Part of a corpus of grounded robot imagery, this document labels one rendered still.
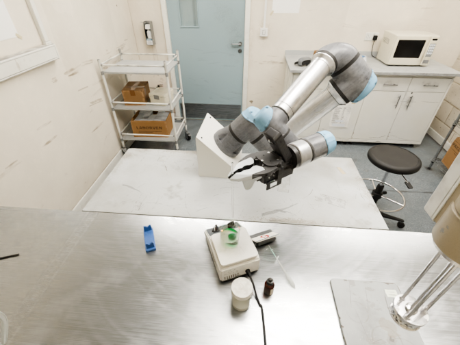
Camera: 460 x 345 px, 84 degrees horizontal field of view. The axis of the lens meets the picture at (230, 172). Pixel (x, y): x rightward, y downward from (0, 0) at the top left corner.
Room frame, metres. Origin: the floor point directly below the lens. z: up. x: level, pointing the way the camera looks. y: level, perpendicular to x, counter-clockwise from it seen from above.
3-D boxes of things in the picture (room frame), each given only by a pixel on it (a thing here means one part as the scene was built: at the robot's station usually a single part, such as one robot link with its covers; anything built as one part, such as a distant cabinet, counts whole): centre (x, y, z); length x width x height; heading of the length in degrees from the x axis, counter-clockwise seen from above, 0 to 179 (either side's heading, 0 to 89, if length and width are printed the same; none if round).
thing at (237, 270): (0.52, 0.00, 0.94); 0.22 x 0.13 x 0.08; 19
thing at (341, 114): (2.73, -1.27, 0.40); 0.24 x 0.01 x 0.30; 85
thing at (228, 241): (0.50, 0.00, 1.03); 0.07 x 0.06 x 0.08; 71
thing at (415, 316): (0.26, -0.39, 1.17); 0.07 x 0.07 x 0.25
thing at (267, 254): (0.52, -0.14, 0.91); 0.06 x 0.06 x 0.02
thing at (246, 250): (0.50, -0.01, 0.98); 0.12 x 0.12 x 0.01; 19
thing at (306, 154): (0.63, -0.19, 1.24); 0.08 x 0.05 x 0.08; 32
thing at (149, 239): (0.58, 0.29, 0.92); 0.10 x 0.03 x 0.04; 20
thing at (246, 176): (0.51, -0.05, 1.23); 0.09 x 0.03 x 0.06; 123
